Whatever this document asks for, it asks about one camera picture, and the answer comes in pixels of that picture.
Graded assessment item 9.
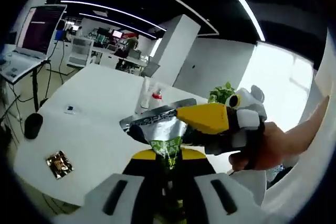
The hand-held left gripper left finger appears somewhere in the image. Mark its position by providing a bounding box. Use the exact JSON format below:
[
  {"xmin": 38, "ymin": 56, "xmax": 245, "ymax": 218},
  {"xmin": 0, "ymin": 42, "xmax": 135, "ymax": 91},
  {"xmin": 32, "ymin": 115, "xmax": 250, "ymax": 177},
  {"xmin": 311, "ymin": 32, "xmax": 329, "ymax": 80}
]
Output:
[{"xmin": 54, "ymin": 148, "xmax": 164, "ymax": 224}]

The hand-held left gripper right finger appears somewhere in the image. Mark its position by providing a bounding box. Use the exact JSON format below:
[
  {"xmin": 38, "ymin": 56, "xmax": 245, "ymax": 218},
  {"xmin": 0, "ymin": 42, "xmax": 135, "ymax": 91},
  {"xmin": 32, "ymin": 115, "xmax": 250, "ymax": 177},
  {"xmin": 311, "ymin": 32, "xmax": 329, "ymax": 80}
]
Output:
[{"xmin": 180, "ymin": 148, "xmax": 267, "ymax": 224}]

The green black foil pouch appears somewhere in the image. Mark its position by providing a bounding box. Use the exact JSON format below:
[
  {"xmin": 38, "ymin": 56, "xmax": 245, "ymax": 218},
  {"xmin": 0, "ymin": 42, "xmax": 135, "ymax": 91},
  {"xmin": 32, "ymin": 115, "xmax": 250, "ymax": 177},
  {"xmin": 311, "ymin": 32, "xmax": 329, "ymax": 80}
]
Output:
[{"xmin": 119, "ymin": 98, "xmax": 197, "ymax": 224}]

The white skincare bottle red collar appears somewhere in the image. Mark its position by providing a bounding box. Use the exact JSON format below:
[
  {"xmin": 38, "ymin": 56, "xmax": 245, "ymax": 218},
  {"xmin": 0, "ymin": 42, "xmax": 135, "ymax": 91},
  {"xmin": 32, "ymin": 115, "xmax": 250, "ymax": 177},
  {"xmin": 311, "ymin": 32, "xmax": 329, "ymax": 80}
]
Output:
[{"xmin": 146, "ymin": 84, "xmax": 165, "ymax": 111}]

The white skincare tube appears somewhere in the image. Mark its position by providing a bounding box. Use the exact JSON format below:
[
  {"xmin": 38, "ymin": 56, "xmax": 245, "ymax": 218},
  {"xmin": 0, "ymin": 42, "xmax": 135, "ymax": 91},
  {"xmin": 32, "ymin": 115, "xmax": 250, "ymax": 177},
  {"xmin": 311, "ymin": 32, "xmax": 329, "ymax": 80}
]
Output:
[{"xmin": 135, "ymin": 78, "xmax": 153, "ymax": 114}]

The small blue white packet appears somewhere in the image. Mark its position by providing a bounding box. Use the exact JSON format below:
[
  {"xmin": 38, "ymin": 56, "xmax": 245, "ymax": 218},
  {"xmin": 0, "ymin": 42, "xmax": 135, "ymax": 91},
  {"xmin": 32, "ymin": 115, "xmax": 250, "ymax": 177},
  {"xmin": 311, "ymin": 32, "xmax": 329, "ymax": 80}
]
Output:
[{"xmin": 64, "ymin": 104, "xmax": 82, "ymax": 115}]

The white storage cabinet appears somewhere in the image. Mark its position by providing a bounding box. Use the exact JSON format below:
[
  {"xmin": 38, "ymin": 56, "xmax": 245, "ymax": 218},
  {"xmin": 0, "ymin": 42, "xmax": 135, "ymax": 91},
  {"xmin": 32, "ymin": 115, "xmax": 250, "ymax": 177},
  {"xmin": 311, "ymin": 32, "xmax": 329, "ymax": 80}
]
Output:
[{"xmin": 67, "ymin": 36, "xmax": 92, "ymax": 68}]

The person's right hand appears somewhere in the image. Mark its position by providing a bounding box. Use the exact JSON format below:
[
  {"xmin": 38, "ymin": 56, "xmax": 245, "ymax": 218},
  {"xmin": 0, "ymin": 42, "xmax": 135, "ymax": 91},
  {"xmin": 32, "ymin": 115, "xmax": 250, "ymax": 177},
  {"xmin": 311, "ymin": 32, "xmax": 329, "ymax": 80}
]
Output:
[{"xmin": 228, "ymin": 121, "xmax": 287, "ymax": 172}]

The potted green plant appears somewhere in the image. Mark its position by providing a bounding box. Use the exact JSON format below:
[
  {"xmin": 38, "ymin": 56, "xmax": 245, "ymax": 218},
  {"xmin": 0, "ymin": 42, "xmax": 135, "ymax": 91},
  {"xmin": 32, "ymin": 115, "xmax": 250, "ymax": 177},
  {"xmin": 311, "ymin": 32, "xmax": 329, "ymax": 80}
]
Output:
[{"xmin": 208, "ymin": 81, "xmax": 236, "ymax": 104}]

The grey swivel chair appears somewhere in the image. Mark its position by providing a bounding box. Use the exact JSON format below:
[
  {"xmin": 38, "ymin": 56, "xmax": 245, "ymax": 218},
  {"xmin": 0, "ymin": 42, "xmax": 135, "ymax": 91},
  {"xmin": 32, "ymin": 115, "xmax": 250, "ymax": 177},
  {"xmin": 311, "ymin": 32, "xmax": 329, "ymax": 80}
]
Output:
[{"xmin": 141, "ymin": 61, "xmax": 161, "ymax": 78}]

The gold foil packet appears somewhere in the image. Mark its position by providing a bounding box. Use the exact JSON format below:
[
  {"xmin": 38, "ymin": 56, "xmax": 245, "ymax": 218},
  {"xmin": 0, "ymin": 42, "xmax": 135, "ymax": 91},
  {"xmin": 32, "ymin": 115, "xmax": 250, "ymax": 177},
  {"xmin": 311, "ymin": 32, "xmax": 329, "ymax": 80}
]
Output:
[{"xmin": 44, "ymin": 150, "xmax": 75, "ymax": 180}]

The person's white shirt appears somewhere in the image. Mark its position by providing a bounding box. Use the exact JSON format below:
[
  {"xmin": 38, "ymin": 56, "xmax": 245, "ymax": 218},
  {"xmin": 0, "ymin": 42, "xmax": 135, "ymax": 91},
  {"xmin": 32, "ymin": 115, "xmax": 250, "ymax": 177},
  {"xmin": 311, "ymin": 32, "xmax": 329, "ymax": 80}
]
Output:
[{"xmin": 262, "ymin": 28, "xmax": 336, "ymax": 209}]

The wide curved ceiling light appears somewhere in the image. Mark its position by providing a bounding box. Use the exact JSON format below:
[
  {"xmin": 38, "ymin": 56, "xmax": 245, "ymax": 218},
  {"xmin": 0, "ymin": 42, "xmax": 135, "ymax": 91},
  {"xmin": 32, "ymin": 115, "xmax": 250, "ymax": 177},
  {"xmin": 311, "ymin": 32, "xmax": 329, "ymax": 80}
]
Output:
[{"xmin": 213, "ymin": 0, "xmax": 265, "ymax": 41}]

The black computer mouse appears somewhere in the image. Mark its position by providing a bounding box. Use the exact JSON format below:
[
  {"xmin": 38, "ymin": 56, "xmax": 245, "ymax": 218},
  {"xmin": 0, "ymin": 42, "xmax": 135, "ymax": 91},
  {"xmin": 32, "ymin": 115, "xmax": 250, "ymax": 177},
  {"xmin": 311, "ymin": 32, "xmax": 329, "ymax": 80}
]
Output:
[{"xmin": 25, "ymin": 113, "xmax": 44, "ymax": 140}]

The ceiling light strip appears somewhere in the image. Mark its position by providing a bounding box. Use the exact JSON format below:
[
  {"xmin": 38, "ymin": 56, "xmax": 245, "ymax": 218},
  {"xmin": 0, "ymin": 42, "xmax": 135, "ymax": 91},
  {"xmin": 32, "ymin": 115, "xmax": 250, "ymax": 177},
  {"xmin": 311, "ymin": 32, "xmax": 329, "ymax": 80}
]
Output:
[
  {"xmin": 60, "ymin": 0, "xmax": 167, "ymax": 32},
  {"xmin": 78, "ymin": 13, "xmax": 158, "ymax": 36}
]

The white laptop maroon screen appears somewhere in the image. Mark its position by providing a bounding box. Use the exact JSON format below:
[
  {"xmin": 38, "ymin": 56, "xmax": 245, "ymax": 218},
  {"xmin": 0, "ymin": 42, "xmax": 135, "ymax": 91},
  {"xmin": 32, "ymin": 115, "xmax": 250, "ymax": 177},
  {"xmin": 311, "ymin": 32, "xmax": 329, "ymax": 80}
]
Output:
[{"xmin": 0, "ymin": 5, "xmax": 68, "ymax": 83}]

